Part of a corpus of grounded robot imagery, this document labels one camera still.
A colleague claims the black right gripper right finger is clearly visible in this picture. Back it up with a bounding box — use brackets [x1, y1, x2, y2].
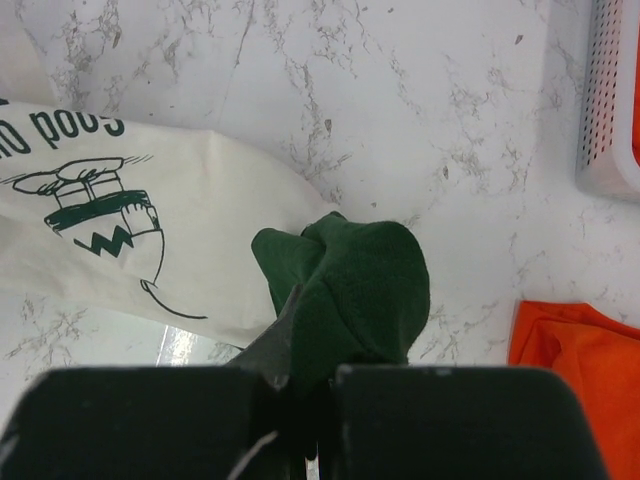
[327, 365, 609, 479]

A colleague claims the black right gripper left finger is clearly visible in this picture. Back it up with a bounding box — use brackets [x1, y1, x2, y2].
[1, 287, 303, 479]

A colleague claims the cream and green t-shirt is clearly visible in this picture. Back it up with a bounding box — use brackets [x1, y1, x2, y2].
[0, 0, 431, 391]

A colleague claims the orange t-shirt on table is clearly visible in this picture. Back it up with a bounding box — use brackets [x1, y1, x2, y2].
[508, 301, 639, 479]

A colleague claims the white plastic basket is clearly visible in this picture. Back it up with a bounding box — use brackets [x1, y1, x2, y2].
[575, 1, 639, 202]

